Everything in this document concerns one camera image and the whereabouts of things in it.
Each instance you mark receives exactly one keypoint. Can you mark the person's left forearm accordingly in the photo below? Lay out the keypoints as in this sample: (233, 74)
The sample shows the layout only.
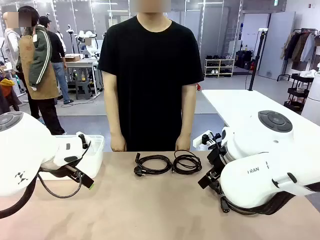
(187, 110)

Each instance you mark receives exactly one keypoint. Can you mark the white side table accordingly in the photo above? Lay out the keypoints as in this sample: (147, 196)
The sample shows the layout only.
(237, 102)

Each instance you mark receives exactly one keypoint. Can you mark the person's right forearm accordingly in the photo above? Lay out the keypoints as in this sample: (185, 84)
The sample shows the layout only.
(113, 105)

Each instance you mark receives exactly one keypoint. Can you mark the grey step stool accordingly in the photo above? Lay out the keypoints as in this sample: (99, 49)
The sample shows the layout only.
(83, 90)

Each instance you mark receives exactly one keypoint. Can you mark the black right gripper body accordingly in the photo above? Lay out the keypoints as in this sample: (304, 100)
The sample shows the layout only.
(218, 175)

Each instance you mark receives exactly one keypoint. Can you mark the white cylindrical machine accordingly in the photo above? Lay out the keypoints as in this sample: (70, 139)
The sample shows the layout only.
(313, 100)

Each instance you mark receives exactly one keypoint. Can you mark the black bags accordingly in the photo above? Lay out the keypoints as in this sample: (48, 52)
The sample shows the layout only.
(245, 60)

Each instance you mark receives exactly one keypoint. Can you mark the red bag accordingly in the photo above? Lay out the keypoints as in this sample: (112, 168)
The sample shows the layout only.
(198, 87)

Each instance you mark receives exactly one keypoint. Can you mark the white shoe rack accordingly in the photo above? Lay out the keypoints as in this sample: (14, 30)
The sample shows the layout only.
(219, 67)

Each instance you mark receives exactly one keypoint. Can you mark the cardboard box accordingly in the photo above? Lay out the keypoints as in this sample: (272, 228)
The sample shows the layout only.
(73, 58)

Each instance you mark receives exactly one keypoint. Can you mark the person's torso black T-shirt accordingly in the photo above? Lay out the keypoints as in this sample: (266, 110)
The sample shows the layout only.
(150, 75)

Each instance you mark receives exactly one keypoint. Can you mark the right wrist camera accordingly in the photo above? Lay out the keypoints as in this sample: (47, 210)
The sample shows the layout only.
(206, 138)

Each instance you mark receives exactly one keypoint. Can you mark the yellow bottle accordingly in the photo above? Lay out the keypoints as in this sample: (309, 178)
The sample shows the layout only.
(83, 76)

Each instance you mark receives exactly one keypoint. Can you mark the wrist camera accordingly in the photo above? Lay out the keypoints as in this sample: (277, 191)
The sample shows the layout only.
(85, 141)
(206, 138)

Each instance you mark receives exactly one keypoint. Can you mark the black trolley cart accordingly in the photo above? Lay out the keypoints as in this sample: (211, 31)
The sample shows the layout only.
(298, 92)

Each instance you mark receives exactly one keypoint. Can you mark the clear plastic storage box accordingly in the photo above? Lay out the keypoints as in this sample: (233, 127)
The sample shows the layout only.
(97, 155)

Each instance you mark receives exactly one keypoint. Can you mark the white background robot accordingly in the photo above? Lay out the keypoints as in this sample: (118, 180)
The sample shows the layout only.
(87, 42)

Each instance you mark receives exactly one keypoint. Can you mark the black tripod with white head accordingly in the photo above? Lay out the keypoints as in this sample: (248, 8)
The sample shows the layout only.
(70, 30)

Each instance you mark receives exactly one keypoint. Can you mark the bystander in brown apron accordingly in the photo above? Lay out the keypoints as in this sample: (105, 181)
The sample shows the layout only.
(37, 75)

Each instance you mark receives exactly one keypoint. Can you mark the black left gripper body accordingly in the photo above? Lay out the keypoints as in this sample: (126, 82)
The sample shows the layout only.
(58, 172)

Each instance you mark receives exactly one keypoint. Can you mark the person's right hand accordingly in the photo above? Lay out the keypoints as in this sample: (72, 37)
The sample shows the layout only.
(118, 144)

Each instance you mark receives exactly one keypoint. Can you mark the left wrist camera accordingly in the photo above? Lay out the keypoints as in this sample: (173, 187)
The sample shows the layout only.
(85, 141)

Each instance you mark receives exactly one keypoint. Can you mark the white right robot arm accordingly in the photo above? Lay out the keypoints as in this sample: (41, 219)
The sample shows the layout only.
(250, 140)

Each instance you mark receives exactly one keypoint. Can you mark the clothes rack with coats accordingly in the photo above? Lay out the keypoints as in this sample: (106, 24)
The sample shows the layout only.
(297, 47)

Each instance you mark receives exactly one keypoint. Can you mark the bystander in black cap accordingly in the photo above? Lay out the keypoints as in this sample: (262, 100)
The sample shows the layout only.
(57, 50)

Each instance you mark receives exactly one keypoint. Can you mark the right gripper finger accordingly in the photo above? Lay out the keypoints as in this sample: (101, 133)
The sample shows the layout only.
(213, 156)
(206, 181)

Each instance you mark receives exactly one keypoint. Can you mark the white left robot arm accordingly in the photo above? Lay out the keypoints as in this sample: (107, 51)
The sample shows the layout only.
(25, 150)

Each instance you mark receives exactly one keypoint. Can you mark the grey workbench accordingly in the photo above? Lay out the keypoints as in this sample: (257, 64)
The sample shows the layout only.
(85, 63)

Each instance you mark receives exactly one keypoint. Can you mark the dark hanging coat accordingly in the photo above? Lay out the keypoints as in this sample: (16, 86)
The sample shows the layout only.
(7, 100)

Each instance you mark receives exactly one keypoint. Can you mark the yellow garment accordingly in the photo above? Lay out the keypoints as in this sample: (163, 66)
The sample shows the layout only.
(6, 82)

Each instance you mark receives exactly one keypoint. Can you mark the black camera pole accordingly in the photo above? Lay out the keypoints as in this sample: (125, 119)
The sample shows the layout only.
(256, 60)

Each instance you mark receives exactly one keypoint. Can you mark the person's left hand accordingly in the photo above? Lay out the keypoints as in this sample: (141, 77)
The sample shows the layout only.
(183, 144)

